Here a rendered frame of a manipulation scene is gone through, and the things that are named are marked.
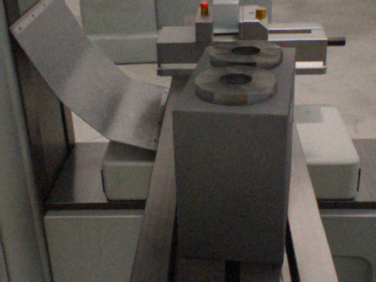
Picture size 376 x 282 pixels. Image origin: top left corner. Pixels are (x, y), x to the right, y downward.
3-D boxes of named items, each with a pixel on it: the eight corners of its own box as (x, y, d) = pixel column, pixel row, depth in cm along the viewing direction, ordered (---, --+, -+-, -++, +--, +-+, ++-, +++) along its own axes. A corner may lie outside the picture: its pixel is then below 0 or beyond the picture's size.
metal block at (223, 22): (238, 24, 130) (238, -4, 127) (238, 33, 125) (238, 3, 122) (214, 25, 131) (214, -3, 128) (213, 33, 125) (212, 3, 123)
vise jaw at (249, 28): (266, 23, 133) (267, 5, 131) (268, 39, 122) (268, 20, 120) (238, 23, 133) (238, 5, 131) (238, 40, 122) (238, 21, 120)
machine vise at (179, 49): (319, 51, 136) (322, 2, 131) (327, 75, 122) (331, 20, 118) (164, 54, 139) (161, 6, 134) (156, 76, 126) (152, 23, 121)
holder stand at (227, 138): (291, 171, 87) (298, 36, 79) (284, 267, 68) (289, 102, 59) (209, 166, 90) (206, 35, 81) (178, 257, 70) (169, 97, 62)
